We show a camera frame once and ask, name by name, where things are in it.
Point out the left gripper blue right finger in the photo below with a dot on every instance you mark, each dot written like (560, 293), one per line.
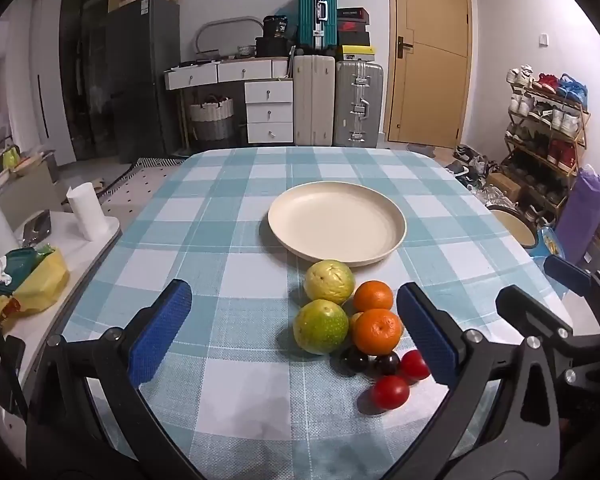
(499, 419)

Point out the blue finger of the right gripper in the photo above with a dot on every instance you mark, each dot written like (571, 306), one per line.
(533, 319)
(583, 283)

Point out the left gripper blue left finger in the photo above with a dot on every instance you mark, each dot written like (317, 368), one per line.
(87, 417)

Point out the red tomato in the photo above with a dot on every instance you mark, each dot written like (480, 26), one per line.
(413, 367)
(390, 392)

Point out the dark plum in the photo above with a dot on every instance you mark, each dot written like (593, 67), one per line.
(387, 364)
(355, 360)

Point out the large orange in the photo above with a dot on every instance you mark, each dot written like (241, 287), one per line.
(377, 332)

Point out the small orange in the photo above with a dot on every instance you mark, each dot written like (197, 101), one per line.
(373, 295)

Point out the green yellow citrus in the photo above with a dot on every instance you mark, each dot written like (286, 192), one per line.
(330, 280)
(320, 327)

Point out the brown longan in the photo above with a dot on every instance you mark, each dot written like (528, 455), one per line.
(353, 319)

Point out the purple bag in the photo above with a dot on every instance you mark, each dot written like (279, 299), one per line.
(580, 218)

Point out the cream bowl on floor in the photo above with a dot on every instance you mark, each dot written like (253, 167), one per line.
(517, 226)

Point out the yellow green plastic bag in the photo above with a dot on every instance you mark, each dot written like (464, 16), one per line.
(31, 280)

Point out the white side table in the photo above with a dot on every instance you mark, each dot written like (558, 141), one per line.
(81, 256)

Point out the wooden shoe rack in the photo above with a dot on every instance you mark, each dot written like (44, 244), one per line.
(546, 141)

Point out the teal checked tablecloth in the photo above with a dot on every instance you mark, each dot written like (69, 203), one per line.
(234, 392)

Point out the cream round plate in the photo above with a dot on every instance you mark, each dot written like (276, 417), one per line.
(331, 220)

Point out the white paper towel roll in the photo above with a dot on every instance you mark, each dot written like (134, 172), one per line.
(86, 207)

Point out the silver hard suitcase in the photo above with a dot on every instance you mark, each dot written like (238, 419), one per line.
(358, 100)

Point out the beige hard suitcase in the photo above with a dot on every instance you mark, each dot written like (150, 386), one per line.
(313, 79)

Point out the wooden door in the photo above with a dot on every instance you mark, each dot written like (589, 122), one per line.
(429, 71)

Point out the white drawer desk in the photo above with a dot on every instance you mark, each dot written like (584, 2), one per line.
(266, 86)

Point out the woven laundry basket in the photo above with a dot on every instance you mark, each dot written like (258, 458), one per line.
(213, 119)

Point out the stacked shoe boxes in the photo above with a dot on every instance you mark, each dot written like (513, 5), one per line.
(353, 35)

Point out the teal hard suitcase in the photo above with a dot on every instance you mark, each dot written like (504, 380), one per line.
(317, 24)

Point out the black refrigerator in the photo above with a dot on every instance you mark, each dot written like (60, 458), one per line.
(142, 43)

